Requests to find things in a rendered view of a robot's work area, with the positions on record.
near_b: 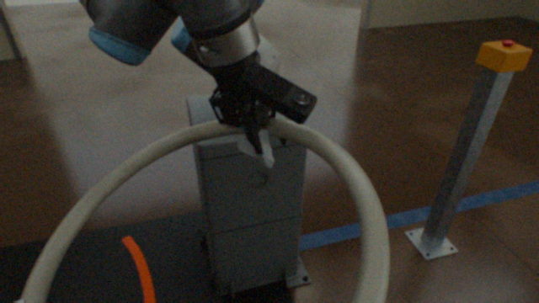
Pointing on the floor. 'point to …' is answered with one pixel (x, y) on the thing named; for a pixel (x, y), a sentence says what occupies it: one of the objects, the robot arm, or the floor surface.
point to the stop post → (469, 143)
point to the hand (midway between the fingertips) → (279, 151)
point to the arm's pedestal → (248, 208)
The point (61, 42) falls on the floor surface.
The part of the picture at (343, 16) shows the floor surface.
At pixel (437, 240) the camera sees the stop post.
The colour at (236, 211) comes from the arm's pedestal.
